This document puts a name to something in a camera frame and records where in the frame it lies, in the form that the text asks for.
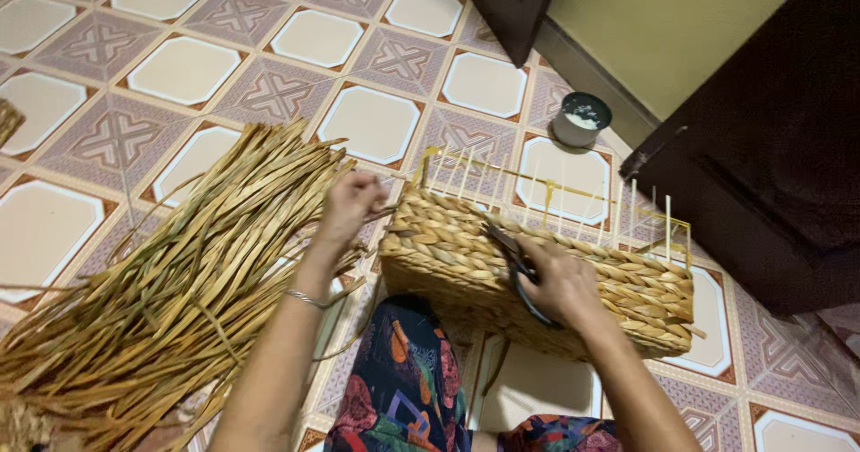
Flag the dark wooden door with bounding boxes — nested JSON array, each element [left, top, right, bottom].
[[618, 0, 860, 316]]

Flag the dark wooden furniture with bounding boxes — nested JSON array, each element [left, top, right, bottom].
[[460, 0, 565, 69]]

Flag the person's colourful patterned trousers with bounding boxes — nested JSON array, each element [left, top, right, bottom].
[[322, 295, 620, 452]]

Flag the woven straw piece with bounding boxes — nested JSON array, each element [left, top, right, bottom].
[[0, 398, 56, 452], [0, 99, 26, 149]]

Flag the silver bracelet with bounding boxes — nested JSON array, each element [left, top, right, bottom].
[[283, 288, 335, 310]]

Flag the woven straw basket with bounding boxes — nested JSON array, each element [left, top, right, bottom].
[[378, 146, 708, 363]]

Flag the person's left hand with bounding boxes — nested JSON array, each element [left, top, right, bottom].
[[316, 170, 391, 254]]

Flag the black scissors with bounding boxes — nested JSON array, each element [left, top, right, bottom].
[[483, 221, 564, 331]]

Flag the round tin with white paste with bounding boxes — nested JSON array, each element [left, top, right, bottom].
[[551, 91, 614, 149]]

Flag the single straw strand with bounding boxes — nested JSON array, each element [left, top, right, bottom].
[[363, 207, 404, 226]]

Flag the pile of dried straw strands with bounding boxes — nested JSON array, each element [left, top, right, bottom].
[[0, 119, 380, 452]]

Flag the person's right hand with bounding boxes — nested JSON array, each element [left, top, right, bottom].
[[508, 235, 610, 332]]

